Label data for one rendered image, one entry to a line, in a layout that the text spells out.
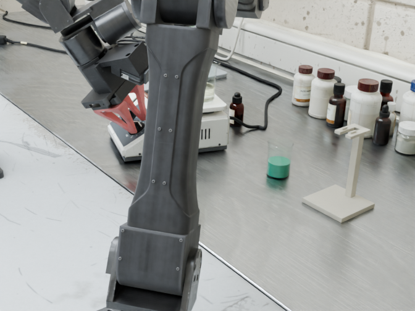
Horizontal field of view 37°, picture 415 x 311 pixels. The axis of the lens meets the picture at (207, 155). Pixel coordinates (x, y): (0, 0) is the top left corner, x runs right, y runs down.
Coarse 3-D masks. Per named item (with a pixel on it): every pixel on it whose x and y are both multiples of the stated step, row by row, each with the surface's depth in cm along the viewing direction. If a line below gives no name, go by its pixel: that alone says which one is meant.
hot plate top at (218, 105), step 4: (216, 96) 117; (216, 100) 115; (220, 100) 115; (204, 104) 113; (208, 104) 113; (212, 104) 113; (216, 104) 113; (220, 104) 113; (224, 104) 113; (204, 108) 111; (208, 108) 111; (212, 108) 112; (216, 108) 112; (220, 108) 112; (224, 108) 113
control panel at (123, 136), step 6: (138, 108) 118; (144, 120) 113; (114, 126) 116; (120, 126) 115; (144, 126) 111; (120, 132) 114; (126, 132) 113; (144, 132) 109; (120, 138) 112; (126, 138) 111; (132, 138) 110; (126, 144) 109
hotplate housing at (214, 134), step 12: (204, 120) 112; (216, 120) 112; (228, 120) 114; (204, 132) 113; (216, 132) 113; (228, 132) 115; (120, 144) 111; (132, 144) 109; (204, 144) 114; (216, 144) 114; (132, 156) 110
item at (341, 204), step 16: (352, 128) 95; (352, 144) 96; (352, 160) 97; (352, 176) 98; (320, 192) 101; (336, 192) 101; (352, 192) 99; (320, 208) 96; (336, 208) 96; (352, 208) 96; (368, 208) 97
